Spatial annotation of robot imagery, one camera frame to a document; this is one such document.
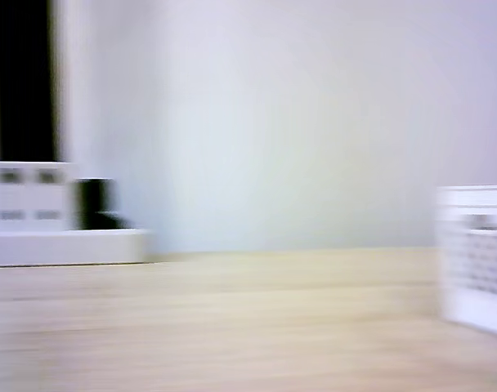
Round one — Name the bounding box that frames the small white lattice crate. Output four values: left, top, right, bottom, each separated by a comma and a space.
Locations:
435, 185, 497, 337

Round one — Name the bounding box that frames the black stand bracket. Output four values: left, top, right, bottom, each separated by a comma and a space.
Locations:
74, 177, 130, 231

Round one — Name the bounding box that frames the white perforated stand base plate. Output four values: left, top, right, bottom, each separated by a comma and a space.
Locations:
0, 228, 154, 269

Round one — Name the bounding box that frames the white stand bracket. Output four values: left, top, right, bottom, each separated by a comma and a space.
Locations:
0, 161, 76, 234

